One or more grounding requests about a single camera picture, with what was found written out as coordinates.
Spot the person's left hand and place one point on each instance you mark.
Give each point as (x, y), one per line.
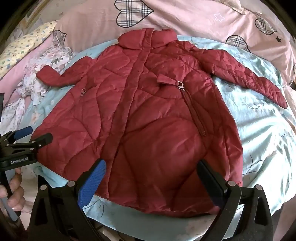
(17, 197)

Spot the light blue floral blanket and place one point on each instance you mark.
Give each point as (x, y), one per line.
(254, 129)

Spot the red quilted jacket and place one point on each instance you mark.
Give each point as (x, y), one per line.
(150, 115)

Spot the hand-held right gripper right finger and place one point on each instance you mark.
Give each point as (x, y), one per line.
(208, 183)

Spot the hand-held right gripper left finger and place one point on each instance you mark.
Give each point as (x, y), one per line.
(92, 180)

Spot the pink floral quilt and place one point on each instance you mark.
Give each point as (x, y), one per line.
(34, 78)

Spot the yellow floral pillow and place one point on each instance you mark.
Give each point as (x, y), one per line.
(23, 44)

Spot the pink duvet with plaid hearts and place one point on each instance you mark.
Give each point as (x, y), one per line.
(185, 16)

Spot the gold trimmed headboard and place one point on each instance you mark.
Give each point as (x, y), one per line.
(27, 15)

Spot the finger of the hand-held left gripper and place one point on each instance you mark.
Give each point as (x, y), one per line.
(23, 132)
(39, 141)

